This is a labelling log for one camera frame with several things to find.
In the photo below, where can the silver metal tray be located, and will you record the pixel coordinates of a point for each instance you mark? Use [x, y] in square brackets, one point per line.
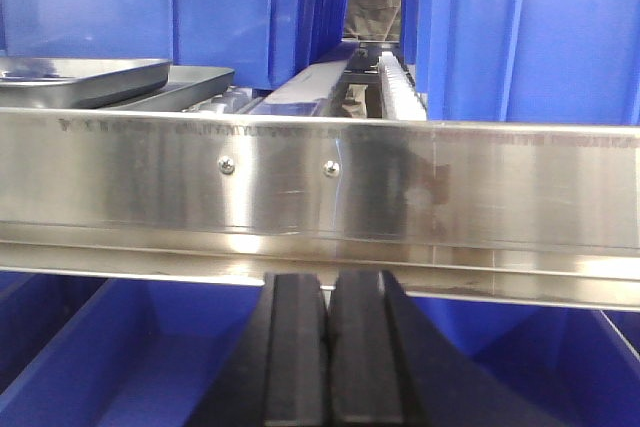
[78, 83]

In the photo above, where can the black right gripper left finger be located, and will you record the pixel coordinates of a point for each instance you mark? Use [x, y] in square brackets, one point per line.
[277, 374]

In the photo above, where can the lower blue bin centre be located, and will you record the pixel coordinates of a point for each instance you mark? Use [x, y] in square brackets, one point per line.
[138, 353]

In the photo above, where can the lower blue bin right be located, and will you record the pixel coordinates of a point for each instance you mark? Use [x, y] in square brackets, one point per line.
[574, 363]

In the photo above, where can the rail screw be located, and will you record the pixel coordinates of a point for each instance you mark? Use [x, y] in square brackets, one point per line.
[226, 165]

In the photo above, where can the white roller track left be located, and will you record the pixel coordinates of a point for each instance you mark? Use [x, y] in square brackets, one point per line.
[399, 98]

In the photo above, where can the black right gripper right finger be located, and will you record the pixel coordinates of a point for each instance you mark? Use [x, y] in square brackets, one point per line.
[390, 366]

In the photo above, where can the steel lane divider rail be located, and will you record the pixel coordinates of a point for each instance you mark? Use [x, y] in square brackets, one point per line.
[312, 89]

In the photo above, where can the steel shelf front rail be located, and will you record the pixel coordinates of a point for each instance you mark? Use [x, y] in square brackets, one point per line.
[524, 213]

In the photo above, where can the stacked blue bin centre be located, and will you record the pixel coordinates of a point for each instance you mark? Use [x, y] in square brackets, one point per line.
[554, 61]

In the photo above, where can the large blue bin left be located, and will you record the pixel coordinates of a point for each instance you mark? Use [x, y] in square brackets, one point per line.
[265, 42]

